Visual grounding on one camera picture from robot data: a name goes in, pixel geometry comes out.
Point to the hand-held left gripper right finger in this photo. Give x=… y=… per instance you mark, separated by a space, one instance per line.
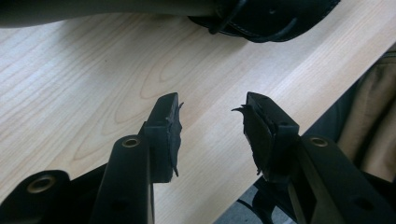
x=264 y=140

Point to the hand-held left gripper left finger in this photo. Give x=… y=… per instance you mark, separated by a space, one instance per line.
x=160 y=140

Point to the beige cloth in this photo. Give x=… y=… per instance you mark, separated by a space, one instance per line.
x=373 y=118

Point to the black leather shoe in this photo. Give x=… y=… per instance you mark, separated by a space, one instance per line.
x=267 y=18

